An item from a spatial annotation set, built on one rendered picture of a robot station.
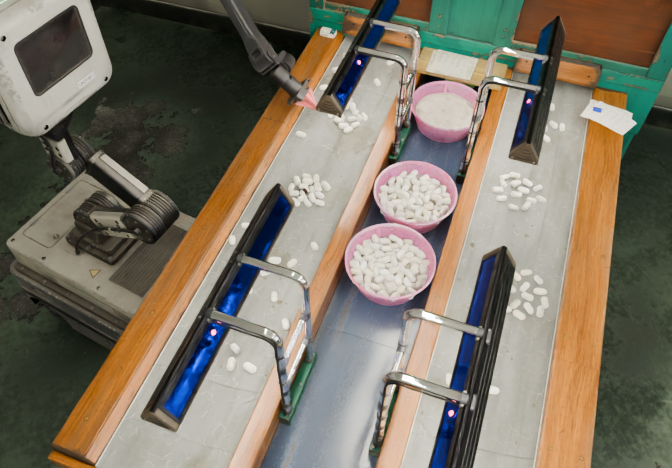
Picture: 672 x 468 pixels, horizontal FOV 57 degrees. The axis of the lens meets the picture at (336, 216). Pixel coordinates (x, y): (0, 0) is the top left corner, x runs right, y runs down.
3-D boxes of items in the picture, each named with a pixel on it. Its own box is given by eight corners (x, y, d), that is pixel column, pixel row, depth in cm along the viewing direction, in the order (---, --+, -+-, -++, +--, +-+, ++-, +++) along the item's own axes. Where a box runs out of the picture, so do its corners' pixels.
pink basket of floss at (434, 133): (429, 157, 221) (432, 138, 213) (395, 110, 236) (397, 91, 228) (493, 137, 227) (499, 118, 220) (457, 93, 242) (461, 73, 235)
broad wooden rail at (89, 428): (73, 469, 162) (48, 445, 148) (319, 62, 269) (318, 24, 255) (113, 485, 160) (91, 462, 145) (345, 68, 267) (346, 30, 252)
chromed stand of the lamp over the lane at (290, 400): (223, 402, 164) (194, 317, 129) (254, 338, 176) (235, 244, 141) (289, 426, 160) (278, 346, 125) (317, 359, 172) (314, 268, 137)
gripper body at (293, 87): (311, 80, 218) (295, 66, 215) (300, 99, 212) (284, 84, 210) (300, 89, 223) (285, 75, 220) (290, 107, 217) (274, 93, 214)
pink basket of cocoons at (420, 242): (331, 299, 184) (331, 282, 176) (360, 232, 200) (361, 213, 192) (419, 327, 178) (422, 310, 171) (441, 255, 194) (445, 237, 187)
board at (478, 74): (413, 71, 236) (413, 69, 235) (423, 49, 245) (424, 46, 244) (500, 91, 230) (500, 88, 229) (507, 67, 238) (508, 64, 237)
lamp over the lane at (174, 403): (140, 420, 124) (131, 406, 118) (267, 196, 161) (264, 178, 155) (176, 434, 122) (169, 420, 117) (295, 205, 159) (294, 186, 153)
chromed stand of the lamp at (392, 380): (367, 455, 156) (378, 379, 121) (390, 383, 168) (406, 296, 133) (441, 482, 152) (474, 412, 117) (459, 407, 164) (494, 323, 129)
